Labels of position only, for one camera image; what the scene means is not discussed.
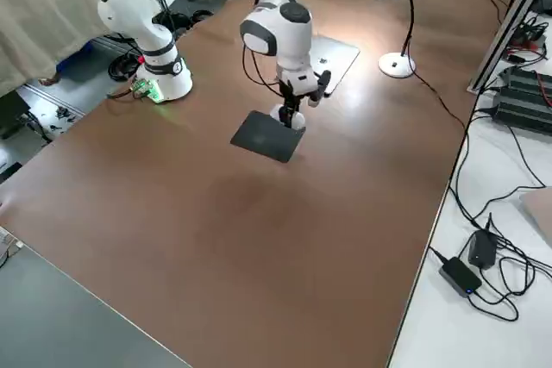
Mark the black adapter with blue light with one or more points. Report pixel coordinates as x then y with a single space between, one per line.
459 275

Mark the black power adapter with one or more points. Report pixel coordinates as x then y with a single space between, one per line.
482 251

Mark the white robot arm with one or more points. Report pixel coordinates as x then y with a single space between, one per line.
138 10

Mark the white computer mouse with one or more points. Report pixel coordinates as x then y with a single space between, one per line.
297 121

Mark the beige curtain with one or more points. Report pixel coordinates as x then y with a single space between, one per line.
52 6

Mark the grey closed laptop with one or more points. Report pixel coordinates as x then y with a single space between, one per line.
340 53

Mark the finned power supply box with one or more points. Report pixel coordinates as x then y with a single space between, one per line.
526 79
522 111

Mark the white desk lamp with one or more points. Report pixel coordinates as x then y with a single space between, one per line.
405 68

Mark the black usb hub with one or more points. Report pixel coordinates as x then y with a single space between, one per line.
528 36

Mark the aluminium frame post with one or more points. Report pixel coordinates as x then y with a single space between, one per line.
502 36

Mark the blue plastic crate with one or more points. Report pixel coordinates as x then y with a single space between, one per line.
75 55

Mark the black mouse pad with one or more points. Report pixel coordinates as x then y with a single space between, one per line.
259 139

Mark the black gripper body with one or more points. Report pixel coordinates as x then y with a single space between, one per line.
288 92

